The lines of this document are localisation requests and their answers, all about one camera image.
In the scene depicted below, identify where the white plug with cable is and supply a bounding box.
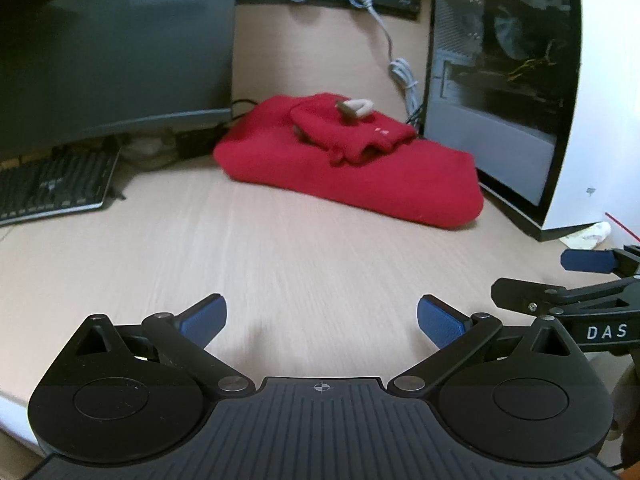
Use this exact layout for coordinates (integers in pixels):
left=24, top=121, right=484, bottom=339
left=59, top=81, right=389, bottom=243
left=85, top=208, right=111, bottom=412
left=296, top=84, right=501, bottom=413
left=347, top=0, right=426, bottom=127

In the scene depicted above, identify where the black cable bundle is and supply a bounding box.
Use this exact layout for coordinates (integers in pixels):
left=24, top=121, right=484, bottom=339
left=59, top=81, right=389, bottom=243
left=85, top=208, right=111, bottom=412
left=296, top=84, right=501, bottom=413
left=169, top=98, right=262, bottom=159

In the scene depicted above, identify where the white computer case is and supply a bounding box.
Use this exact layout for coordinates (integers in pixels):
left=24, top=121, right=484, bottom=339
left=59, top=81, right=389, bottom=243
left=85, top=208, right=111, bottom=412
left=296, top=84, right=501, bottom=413
left=422, top=0, right=640, bottom=244

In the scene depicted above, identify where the person's right hand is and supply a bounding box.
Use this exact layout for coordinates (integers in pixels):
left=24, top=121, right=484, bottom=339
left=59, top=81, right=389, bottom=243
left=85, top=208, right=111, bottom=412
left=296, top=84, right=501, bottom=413
left=611, top=360, right=640, bottom=443

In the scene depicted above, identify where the crumpled white tissue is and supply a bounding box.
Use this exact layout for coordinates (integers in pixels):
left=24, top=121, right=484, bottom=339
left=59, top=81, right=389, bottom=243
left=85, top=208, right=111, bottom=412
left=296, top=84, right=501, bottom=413
left=559, top=221, right=612, bottom=251

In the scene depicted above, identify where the red hoodie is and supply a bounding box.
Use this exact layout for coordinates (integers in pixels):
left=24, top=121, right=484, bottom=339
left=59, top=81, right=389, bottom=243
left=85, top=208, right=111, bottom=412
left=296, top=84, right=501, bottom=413
left=213, top=92, right=485, bottom=231

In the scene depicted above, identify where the thin red cord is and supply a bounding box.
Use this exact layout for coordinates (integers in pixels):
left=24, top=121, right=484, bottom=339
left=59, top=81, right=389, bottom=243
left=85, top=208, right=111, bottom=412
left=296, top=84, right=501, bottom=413
left=604, top=212, right=640, bottom=242

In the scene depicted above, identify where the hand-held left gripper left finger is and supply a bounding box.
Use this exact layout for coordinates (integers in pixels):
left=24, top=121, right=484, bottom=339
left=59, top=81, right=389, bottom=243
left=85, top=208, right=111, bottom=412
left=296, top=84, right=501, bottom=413
left=74, top=293, right=252, bottom=402

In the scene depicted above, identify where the black keyboard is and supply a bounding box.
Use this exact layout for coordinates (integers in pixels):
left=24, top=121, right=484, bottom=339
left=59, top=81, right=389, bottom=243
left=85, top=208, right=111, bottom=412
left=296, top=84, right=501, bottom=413
left=0, top=147, right=124, bottom=226

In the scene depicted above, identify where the black computer monitor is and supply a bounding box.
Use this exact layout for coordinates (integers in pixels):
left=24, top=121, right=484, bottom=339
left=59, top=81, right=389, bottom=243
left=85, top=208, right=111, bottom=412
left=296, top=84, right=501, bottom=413
left=0, top=0, right=240, bottom=162

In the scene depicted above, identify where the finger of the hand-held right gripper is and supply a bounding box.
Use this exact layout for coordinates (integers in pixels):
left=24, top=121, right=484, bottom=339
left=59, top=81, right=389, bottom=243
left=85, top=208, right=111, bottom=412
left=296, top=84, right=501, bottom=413
left=560, top=244, right=640, bottom=277
left=491, top=277, right=640, bottom=317

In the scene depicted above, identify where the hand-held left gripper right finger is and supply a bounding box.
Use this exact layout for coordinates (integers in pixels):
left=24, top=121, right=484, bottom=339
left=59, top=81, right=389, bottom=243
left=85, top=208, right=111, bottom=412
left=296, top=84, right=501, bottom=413
left=389, top=294, right=582, bottom=401

